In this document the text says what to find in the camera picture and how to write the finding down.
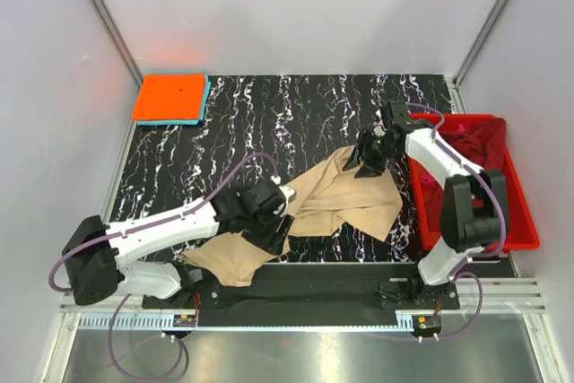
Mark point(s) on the controller board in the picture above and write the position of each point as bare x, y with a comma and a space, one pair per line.
429, 322
184, 320

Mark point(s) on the folded teal t-shirt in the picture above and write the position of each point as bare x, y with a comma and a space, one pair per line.
202, 105

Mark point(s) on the left controller board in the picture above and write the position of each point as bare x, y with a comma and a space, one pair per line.
184, 320

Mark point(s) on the left aluminium corner post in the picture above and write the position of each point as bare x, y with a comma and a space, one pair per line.
110, 27

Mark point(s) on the right aluminium corner post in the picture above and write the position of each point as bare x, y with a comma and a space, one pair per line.
493, 17

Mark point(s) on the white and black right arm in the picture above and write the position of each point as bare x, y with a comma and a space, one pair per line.
474, 213

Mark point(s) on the aluminium frame rail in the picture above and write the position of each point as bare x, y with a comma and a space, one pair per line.
352, 311

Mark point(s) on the folded orange t-shirt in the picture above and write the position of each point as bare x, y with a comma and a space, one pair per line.
169, 97

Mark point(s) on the red plastic bin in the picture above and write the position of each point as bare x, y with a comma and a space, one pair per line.
522, 233

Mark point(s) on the dark red t-shirt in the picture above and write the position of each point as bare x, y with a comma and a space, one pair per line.
483, 143

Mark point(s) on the right controller board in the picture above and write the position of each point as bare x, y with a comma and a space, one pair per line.
429, 322

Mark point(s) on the aluminium corner post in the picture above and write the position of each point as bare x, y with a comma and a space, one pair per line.
493, 17
110, 27

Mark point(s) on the beige t-shirt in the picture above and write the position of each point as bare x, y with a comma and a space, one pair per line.
327, 197

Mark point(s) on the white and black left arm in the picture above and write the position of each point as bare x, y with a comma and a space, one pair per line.
102, 260

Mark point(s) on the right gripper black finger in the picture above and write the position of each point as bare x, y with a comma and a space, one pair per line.
366, 172
354, 160

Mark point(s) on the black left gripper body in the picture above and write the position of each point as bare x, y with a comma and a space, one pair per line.
273, 234

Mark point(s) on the black marble-pattern mat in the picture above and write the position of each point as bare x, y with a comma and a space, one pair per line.
255, 124

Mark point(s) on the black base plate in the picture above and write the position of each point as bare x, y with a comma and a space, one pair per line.
391, 286

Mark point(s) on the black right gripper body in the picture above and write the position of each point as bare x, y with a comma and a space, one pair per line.
368, 159

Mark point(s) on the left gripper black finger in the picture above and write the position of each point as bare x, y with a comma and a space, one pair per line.
259, 235
276, 243

